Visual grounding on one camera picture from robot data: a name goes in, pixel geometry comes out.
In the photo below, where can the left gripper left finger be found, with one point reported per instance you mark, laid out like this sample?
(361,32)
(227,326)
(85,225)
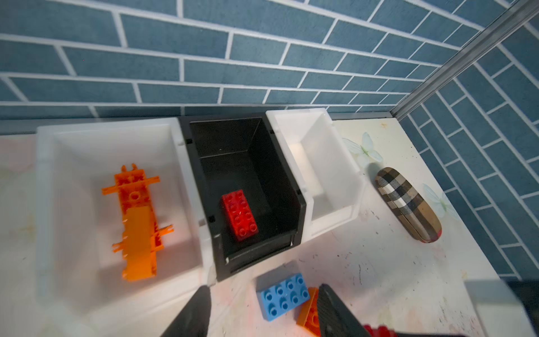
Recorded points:
(194,318)

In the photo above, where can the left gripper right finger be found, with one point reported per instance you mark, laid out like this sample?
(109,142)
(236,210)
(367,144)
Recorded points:
(335,319)

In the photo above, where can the small red lego piece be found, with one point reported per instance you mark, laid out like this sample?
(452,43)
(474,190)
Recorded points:
(381,331)

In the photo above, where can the orange lego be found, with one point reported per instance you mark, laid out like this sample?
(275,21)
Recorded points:
(308,317)
(137,242)

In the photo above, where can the orange long lego chassis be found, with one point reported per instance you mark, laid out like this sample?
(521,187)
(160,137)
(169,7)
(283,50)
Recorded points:
(133,190)

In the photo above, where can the blue lego near bins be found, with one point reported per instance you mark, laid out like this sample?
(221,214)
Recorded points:
(282,297)

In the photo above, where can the left white bin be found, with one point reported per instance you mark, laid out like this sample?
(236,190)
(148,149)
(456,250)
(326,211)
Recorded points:
(78,275)

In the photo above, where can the white bin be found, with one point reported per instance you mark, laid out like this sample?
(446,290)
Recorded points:
(329,178)
(78,275)

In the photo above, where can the right white bin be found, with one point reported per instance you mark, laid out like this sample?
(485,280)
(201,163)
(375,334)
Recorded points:
(329,178)

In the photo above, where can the plaid glasses case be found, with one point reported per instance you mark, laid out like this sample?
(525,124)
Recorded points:
(407,204)

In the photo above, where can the black middle bin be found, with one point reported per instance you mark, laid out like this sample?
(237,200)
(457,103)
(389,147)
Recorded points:
(241,152)

